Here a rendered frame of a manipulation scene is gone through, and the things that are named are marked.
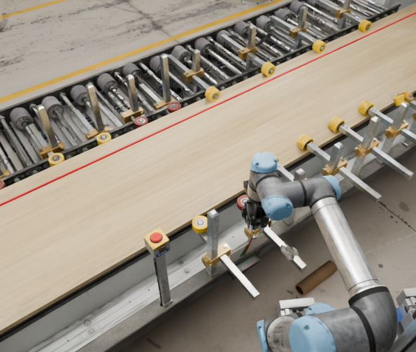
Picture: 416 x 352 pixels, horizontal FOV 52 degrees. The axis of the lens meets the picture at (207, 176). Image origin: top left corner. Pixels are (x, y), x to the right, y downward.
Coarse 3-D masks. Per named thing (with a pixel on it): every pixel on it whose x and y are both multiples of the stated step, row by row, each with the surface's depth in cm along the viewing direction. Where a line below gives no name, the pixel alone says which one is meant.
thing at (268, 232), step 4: (268, 228) 201; (264, 232) 201; (268, 232) 200; (272, 232) 200; (268, 236) 199; (272, 236) 198; (276, 236) 198; (272, 240) 198; (276, 240) 196; (280, 240) 196; (276, 244) 196; (280, 244) 195; (284, 244) 195; (296, 256) 191; (292, 260) 190; (296, 260) 190; (300, 260) 190; (296, 264) 189; (300, 264) 188; (304, 264) 188; (300, 268) 188; (304, 268) 189
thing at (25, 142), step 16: (320, 16) 363; (272, 32) 345; (288, 32) 344; (320, 32) 345; (240, 64) 314; (256, 64) 314; (208, 80) 301; (144, 96) 287; (64, 112) 276; (0, 128) 268; (16, 128) 266; (64, 144) 256; (16, 160) 247; (32, 160) 248
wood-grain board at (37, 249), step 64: (320, 64) 286; (384, 64) 286; (192, 128) 242; (256, 128) 243; (320, 128) 243; (0, 192) 210; (64, 192) 210; (128, 192) 210; (192, 192) 210; (0, 256) 186; (64, 256) 186; (128, 256) 186; (0, 320) 166
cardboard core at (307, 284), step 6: (324, 264) 278; (330, 264) 277; (318, 270) 274; (324, 270) 274; (330, 270) 275; (312, 276) 271; (318, 276) 271; (324, 276) 272; (300, 282) 269; (306, 282) 268; (312, 282) 268; (318, 282) 270; (300, 288) 272; (306, 288) 266; (312, 288) 269; (300, 294) 271
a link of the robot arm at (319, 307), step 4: (316, 304) 133; (320, 304) 133; (324, 304) 133; (308, 308) 132; (312, 308) 131; (316, 308) 132; (320, 308) 132; (324, 308) 132; (328, 308) 132; (332, 308) 132; (296, 312) 135; (300, 312) 134; (304, 312) 133; (308, 312) 130; (312, 312) 130; (316, 312) 131; (320, 312) 131; (300, 316) 131
